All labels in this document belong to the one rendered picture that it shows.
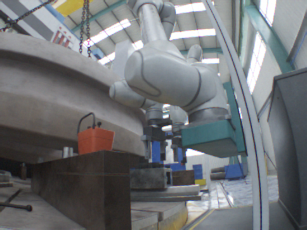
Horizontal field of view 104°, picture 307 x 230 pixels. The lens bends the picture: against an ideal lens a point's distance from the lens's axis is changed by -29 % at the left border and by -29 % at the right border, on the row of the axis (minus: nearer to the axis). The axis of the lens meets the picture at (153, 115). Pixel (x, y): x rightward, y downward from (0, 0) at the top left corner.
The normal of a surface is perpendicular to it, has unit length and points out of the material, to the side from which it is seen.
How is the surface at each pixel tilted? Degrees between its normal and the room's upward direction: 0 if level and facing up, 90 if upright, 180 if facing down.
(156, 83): 148
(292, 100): 90
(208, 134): 90
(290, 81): 90
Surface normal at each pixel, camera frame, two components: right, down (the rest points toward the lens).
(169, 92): 0.24, 0.63
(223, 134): -0.55, -0.29
